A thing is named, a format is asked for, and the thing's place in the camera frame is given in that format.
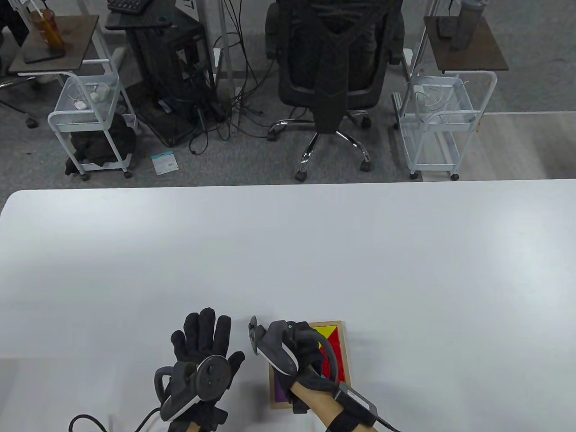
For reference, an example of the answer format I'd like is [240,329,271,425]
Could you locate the person's left hand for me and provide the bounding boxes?
[154,307,246,426]

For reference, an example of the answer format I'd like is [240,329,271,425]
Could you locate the person's right hand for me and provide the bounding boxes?
[281,321,347,414]

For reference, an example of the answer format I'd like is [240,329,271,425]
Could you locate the red large triangle tangram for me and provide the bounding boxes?
[320,331,346,383]

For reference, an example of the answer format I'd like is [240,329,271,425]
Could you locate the yellow large triangle tangram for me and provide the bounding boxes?
[313,326,337,351]

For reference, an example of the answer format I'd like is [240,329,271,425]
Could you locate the wooden square tray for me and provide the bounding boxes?
[269,321,354,409]

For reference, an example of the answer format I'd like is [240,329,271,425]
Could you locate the person's right forearm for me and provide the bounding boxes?
[290,380,383,432]

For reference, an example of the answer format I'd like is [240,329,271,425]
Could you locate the white packet teal edge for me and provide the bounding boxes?
[151,152,180,175]

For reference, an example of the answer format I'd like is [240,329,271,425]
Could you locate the black bag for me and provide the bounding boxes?
[64,112,137,176]

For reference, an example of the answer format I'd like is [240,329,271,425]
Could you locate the black computer tower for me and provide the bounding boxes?
[127,22,216,147]

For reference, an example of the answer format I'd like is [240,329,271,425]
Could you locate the black chair base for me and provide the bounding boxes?
[0,97,40,130]

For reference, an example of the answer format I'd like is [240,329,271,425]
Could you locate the white desk leg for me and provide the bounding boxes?
[217,0,235,88]

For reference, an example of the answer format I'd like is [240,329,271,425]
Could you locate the black mesh office chair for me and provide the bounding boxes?
[265,0,405,183]

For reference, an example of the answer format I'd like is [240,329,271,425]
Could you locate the brown side table top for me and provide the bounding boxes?
[8,14,99,73]
[423,16,509,72]

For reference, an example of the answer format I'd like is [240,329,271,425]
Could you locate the dark desk top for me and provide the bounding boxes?
[105,8,174,31]

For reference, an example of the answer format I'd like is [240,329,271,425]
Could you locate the black phone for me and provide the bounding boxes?
[23,45,66,64]

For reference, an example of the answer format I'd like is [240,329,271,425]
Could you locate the black keyboard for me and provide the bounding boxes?
[107,0,153,14]

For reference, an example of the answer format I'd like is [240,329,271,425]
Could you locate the amber drink cup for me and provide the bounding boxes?
[27,7,65,57]

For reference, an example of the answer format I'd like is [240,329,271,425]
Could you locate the grey metal bottle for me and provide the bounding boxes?
[451,0,486,49]

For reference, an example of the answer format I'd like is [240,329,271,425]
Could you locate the black glove cable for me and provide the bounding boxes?
[68,407,162,432]

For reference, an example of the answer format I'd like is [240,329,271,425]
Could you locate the tangle of black cables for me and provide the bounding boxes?
[189,0,279,156]

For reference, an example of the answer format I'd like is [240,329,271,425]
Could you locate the white wire rolling cart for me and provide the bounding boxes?
[47,58,139,181]
[392,67,498,181]

